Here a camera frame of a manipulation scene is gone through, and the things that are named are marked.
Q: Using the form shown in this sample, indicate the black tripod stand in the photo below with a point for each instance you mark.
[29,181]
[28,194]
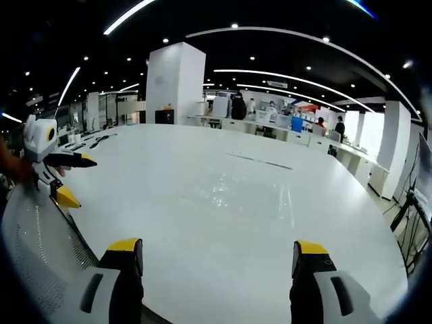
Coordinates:
[410,216]

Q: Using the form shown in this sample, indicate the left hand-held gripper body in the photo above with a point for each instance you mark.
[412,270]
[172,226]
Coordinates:
[38,138]

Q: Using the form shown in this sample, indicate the white storage box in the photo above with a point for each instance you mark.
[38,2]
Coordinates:
[221,107]

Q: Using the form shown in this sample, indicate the black tool on table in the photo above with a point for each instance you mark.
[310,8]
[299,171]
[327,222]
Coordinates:
[103,139]

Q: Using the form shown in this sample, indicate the white square pillar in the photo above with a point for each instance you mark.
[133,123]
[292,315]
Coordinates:
[175,84]

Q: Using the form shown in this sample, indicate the black box with orange top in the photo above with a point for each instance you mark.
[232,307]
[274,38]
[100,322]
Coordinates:
[164,116]

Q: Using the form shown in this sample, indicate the blue box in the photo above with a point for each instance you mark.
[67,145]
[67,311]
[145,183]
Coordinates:
[297,124]

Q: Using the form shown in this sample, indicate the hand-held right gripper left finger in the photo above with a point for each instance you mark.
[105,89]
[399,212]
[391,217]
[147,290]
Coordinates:
[126,280]

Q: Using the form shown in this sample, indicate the ceiling air vent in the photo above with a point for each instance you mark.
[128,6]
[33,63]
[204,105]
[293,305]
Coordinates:
[276,84]

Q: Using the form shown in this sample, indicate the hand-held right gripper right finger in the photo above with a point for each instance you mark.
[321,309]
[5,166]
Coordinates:
[307,283]

